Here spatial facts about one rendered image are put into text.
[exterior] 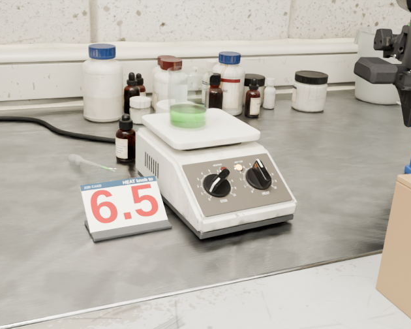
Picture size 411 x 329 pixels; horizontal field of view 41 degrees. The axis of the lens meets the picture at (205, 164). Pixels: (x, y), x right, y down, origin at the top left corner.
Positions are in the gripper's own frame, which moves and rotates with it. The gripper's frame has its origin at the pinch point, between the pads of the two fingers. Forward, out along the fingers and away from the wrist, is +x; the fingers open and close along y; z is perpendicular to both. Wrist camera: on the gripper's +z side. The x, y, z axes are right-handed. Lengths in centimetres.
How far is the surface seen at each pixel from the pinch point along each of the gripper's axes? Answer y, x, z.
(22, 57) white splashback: 59, 1, 33
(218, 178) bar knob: 33.9, 2.5, -17.2
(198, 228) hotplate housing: 36.5, 7.0, -20.0
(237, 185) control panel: 31.3, 4.2, -15.7
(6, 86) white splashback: 62, 6, 32
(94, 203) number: 47.4, 6.3, -14.5
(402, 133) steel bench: -8.3, 10.0, 13.5
